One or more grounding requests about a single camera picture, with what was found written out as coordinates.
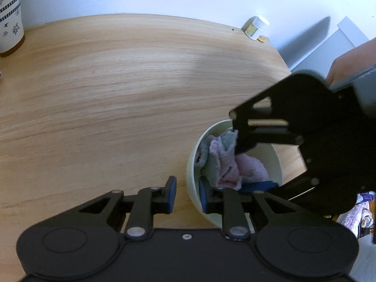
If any floral ceramic canister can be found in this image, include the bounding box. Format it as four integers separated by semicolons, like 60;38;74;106
0;0;26;58

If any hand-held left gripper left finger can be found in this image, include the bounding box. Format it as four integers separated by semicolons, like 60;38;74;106
79;176;177;241

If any white flat board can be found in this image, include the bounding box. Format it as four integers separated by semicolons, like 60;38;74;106
336;16;369;47

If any pale green bowl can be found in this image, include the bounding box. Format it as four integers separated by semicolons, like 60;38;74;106
186;119;284;230

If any pink and grey cloth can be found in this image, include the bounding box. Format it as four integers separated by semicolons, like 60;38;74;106
194;129;269;191

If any person's right forearm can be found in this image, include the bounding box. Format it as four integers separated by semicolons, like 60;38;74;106
326;38;376;86

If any colourful printed cloth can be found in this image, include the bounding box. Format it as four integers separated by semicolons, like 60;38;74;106
336;191;376;239

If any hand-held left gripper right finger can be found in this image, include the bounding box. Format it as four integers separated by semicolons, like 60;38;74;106
199;179;297;241

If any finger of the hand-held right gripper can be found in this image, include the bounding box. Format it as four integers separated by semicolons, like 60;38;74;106
238;170;322;202
228;78;307;155

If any small white jar yellow label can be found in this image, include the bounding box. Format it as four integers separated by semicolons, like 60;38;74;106
242;15;270;40

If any grey flat panel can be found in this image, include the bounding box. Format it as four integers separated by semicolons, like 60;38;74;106
290;29;356;78

